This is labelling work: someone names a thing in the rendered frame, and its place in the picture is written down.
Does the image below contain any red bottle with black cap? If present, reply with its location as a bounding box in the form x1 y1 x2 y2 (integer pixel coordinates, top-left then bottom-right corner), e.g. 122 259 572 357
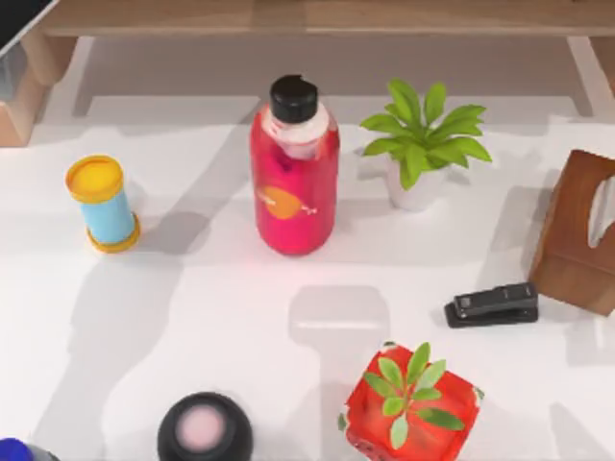
248 74 341 257

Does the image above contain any green plant in white pot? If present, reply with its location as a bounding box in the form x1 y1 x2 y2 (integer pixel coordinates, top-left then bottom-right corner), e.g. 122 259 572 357
359 78 494 213

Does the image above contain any black stapler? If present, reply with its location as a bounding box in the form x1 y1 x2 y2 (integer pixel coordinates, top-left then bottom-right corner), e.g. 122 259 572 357
443 282 540 329

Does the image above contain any green plant in red pot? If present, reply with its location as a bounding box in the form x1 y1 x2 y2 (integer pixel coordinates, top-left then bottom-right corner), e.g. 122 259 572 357
337 341 485 461

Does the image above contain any blue can with yellow ends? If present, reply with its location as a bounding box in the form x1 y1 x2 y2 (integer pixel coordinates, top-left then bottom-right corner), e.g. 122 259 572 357
64 154 141 255

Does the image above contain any wooden shelf unit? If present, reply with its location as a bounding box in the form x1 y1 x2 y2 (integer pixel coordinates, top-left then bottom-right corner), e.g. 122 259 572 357
0 0 615 149

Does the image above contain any black round cup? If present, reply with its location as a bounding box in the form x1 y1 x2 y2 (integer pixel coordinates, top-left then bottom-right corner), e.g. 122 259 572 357
157 391 256 461

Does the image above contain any brown wooden tissue box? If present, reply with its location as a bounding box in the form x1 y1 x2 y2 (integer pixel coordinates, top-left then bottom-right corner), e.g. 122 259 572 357
529 149 615 317

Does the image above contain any blue bottle cap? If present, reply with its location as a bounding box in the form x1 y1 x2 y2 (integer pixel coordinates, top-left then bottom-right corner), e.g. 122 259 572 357
0 437 62 461

